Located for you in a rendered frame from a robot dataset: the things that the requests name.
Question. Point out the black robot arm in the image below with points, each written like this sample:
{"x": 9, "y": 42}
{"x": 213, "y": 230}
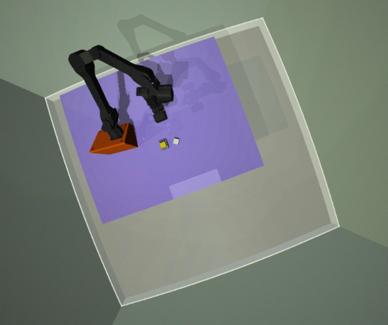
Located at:
{"x": 82, "y": 63}

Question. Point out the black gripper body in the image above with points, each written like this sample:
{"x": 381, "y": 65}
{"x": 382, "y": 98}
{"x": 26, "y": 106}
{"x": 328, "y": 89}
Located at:
{"x": 159, "y": 115}

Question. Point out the yellow button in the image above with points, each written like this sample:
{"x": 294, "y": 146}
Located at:
{"x": 163, "y": 145}

